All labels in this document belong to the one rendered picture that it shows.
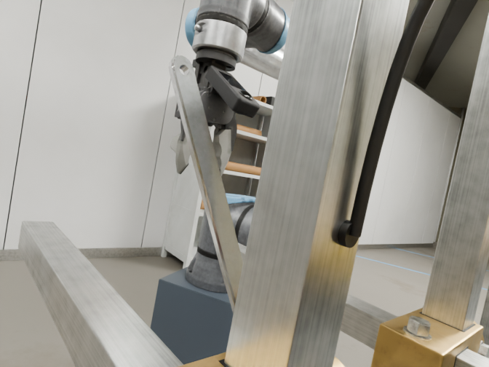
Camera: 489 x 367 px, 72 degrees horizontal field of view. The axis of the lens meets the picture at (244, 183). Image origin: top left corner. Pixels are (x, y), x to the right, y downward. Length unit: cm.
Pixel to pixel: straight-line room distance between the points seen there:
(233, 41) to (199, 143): 42
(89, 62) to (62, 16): 33
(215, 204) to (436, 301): 25
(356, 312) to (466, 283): 10
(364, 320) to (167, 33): 294
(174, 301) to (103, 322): 80
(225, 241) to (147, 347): 7
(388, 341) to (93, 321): 23
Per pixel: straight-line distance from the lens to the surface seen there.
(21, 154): 277
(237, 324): 16
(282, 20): 74
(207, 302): 96
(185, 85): 20
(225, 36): 60
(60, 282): 27
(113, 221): 299
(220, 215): 19
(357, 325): 38
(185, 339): 103
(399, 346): 32
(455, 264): 37
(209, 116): 58
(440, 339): 34
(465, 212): 37
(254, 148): 359
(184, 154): 56
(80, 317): 23
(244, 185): 358
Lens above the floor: 96
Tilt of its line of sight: 3 degrees down
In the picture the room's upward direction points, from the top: 11 degrees clockwise
